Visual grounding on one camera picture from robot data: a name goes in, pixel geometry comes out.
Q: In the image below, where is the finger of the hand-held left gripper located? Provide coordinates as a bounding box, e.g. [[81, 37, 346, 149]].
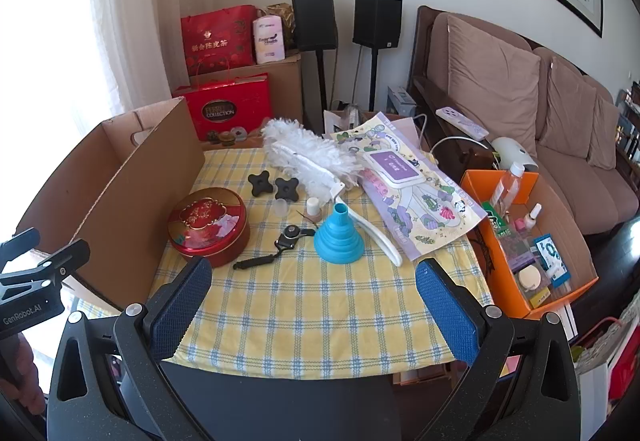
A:
[[0, 228, 41, 263], [0, 239, 91, 290]]

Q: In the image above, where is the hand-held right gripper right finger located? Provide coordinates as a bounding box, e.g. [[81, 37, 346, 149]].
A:
[[415, 258, 583, 441]]

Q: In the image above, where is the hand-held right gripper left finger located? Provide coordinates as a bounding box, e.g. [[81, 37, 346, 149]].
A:
[[46, 256, 213, 441]]

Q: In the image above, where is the large cardboard box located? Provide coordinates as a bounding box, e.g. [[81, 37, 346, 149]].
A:
[[15, 97, 206, 312]]

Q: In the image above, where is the red round floral tin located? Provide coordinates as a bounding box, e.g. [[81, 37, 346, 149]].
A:
[[167, 187, 251, 269]]

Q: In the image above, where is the purple printed wet wipes pack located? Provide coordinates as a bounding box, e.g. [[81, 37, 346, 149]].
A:
[[327, 111, 488, 263]]

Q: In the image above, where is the person's left hand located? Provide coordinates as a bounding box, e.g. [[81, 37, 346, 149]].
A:
[[0, 335, 48, 417]]

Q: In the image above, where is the orange cardboard box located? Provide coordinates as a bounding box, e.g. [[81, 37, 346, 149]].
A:
[[460, 169, 599, 319]]

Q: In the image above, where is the round beige compact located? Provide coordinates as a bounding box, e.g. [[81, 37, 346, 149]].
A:
[[517, 267, 543, 292]]

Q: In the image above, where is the green small packet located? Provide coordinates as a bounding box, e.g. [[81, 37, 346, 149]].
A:
[[482, 203, 511, 239]]

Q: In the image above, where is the blue and white small box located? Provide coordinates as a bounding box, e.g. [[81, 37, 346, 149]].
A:
[[532, 233, 571, 279]]

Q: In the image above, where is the yellow checkered tablecloth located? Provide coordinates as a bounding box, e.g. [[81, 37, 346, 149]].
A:
[[162, 148, 493, 369]]

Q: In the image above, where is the blue collapsible funnel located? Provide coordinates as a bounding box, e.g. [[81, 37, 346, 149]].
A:
[[314, 202, 372, 266]]

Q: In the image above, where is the small pink bottle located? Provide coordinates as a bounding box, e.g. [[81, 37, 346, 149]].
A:
[[515, 203, 543, 232]]

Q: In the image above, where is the clear plastic bottle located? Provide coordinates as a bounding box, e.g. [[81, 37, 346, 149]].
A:
[[487, 161, 523, 216]]

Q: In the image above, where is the black cross-shaped knob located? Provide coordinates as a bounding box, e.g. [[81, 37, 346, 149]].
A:
[[274, 177, 301, 202], [247, 173, 277, 198]]

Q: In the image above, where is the white dome lamp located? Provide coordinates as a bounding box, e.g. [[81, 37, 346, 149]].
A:
[[490, 137, 538, 172]]

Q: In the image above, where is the brown sofa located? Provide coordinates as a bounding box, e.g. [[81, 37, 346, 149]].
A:
[[407, 6, 640, 237]]

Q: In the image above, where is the white power strip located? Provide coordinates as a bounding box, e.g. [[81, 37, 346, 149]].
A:
[[436, 107, 490, 140]]

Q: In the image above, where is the white feather duster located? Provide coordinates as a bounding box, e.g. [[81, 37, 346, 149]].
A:
[[261, 118, 403, 267]]

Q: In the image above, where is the red chocolate gift box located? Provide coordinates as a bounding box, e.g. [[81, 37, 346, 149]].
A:
[[171, 73, 275, 142]]

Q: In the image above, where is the blue grey box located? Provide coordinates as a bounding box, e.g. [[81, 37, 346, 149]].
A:
[[387, 85, 418, 118]]

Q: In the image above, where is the medium beige sofa cushion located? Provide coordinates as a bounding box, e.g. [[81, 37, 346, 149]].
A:
[[537, 56, 601, 159]]

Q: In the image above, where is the large beige sofa cushion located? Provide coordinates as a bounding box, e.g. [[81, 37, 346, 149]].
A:
[[446, 15, 542, 156]]

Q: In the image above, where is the small beige sofa cushion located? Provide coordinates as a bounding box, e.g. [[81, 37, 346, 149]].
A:
[[587, 96, 621, 170]]

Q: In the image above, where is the closed brown carton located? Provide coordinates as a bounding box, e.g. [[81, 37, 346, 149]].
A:
[[187, 52, 304, 132]]

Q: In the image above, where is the black speaker stand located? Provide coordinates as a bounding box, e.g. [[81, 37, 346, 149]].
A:
[[315, 48, 329, 126], [369, 46, 380, 112]]

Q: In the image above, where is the white sheer curtain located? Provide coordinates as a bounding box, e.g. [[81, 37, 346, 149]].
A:
[[90, 0, 173, 116]]

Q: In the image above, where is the red gift bag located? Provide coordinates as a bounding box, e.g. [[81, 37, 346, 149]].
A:
[[181, 5, 258, 76]]

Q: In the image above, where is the white tissue pack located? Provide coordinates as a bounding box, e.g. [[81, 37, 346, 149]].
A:
[[252, 16, 287, 65]]

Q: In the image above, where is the black speaker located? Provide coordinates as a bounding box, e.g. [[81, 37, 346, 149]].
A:
[[291, 0, 338, 50], [353, 0, 403, 49]]

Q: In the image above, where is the gold wrapping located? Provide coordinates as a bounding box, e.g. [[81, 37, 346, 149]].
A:
[[265, 3, 296, 49]]

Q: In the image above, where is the white cable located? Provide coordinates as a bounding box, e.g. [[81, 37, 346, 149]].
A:
[[429, 135, 497, 158]]

